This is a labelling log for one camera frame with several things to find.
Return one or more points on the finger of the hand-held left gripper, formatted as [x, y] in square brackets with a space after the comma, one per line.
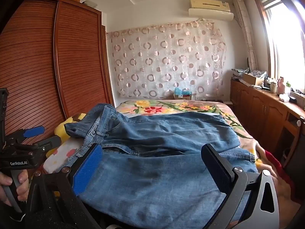
[35, 131]
[51, 142]

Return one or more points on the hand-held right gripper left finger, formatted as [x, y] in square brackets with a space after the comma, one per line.
[88, 169]

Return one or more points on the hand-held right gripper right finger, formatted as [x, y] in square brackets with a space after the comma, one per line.
[214, 171]

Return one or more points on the blue denim pants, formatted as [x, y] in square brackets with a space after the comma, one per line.
[154, 171]

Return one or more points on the person's left hand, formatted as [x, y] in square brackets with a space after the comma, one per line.
[23, 181]

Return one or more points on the strawberry print bedsheet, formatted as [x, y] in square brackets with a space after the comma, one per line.
[62, 155]

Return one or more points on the yellow plush toy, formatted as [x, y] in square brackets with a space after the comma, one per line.
[62, 128]

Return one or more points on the red blanket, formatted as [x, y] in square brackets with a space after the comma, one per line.
[274, 159]

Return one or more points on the wooden slatted wardrobe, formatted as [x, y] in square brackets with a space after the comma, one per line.
[71, 64]

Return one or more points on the wooden sideboard cabinet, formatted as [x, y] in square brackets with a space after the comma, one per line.
[257, 107]

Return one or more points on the low cardboard box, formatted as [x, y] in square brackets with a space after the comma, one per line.
[185, 97]

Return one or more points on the blue plastic bag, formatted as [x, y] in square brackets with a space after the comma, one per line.
[178, 91]

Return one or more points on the floral blanket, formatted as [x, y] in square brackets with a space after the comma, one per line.
[152, 108]

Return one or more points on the open cardboard box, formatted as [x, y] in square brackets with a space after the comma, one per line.
[251, 79]

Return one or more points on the small white case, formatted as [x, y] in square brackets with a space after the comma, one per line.
[284, 97]

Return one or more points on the patterned cloth pile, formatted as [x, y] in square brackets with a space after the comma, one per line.
[238, 71]

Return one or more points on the white jar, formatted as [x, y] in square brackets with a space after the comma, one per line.
[274, 87]

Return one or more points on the green-capped bottle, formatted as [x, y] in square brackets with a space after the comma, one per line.
[288, 88]

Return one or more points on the circle-patterned sheer curtain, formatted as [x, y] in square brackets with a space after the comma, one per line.
[166, 59]

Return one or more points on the white flat box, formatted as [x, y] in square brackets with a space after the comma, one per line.
[90, 3]

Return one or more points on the wooden-framed window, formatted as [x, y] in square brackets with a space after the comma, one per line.
[283, 47]

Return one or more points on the patterned window curtain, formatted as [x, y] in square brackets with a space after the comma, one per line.
[245, 28]

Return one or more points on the white air deflector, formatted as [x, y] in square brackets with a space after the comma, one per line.
[209, 14]

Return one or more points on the cream wall air conditioner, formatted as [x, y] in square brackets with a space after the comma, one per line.
[209, 4]

